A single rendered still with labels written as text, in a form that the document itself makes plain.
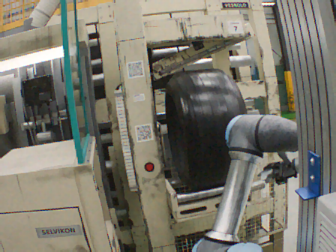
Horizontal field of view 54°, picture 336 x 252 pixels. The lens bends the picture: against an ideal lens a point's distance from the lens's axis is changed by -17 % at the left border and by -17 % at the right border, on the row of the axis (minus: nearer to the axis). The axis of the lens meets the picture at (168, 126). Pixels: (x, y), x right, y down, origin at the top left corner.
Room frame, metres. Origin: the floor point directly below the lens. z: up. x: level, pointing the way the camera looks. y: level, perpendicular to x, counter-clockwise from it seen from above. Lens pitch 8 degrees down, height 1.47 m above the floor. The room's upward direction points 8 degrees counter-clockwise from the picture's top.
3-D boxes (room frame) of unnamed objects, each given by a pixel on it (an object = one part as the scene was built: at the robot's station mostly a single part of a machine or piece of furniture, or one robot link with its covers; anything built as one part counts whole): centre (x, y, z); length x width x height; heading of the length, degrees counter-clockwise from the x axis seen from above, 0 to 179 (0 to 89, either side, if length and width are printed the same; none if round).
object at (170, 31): (2.20, -0.21, 1.71); 0.61 x 0.25 x 0.15; 99
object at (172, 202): (1.86, 0.05, 0.90); 0.40 x 0.03 x 0.10; 9
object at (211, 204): (1.75, -0.15, 0.84); 0.36 x 0.09 x 0.06; 99
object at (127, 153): (1.79, 0.20, 1.19); 0.05 x 0.04 x 0.48; 9
